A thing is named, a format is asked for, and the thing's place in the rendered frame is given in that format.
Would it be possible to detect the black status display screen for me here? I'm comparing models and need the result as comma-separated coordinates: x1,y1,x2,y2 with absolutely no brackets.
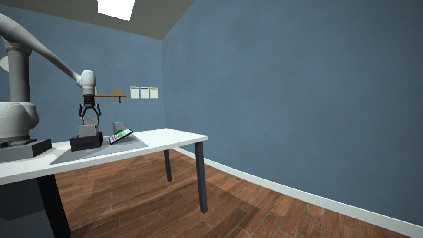
109,129,133,145

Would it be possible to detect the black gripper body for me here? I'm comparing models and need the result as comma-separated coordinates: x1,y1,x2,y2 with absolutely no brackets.
84,95,95,109

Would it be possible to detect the grey flat mat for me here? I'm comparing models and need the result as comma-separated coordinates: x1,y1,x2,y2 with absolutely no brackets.
49,134,148,165

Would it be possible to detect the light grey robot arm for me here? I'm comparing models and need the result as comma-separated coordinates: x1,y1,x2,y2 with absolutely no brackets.
0,14,96,148

